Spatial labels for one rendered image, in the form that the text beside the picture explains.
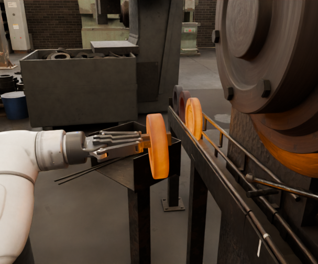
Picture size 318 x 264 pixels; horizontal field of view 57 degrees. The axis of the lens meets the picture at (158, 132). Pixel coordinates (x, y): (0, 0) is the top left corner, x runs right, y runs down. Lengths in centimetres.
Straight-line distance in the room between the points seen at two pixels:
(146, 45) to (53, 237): 224
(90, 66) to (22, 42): 731
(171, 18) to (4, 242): 300
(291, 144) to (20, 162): 51
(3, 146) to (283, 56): 55
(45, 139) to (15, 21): 942
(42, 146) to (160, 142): 25
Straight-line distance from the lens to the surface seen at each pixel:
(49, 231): 182
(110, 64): 283
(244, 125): 92
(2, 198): 62
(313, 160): 47
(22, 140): 69
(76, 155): 67
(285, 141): 49
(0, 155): 68
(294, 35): 35
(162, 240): 167
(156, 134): 63
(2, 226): 61
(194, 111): 118
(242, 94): 46
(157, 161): 63
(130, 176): 103
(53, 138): 68
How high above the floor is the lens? 112
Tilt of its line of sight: 22 degrees down
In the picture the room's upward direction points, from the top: straight up
